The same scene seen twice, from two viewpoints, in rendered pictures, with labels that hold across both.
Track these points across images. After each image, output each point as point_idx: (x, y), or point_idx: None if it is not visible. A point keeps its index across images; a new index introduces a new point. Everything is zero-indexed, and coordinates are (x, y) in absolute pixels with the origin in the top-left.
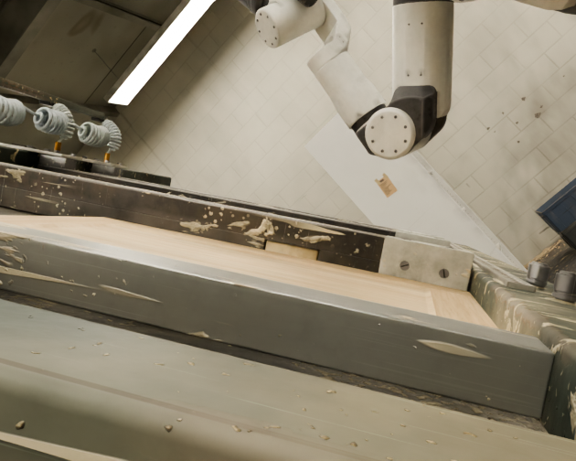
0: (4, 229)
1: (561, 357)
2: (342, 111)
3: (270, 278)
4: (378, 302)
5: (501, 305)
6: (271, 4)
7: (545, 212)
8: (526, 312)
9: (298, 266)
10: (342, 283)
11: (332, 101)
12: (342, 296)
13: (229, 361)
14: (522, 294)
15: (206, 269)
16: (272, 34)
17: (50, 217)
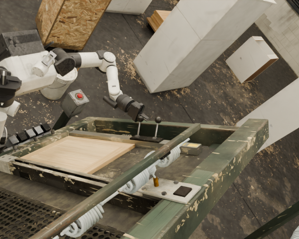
0: (114, 135)
1: (75, 129)
2: (2, 132)
3: (70, 149)
4: (59, 147)
5: (48, 141)
6: (15, 101)
7: None
8: (60, 134)
9: (47, 161)
10: (51, 154)
11: (1, 130)
12: (82, 133)
13: (108, 120)
14: (41, 141)
15: (94, 134)
16: (16, 111)
17: (97, 165)
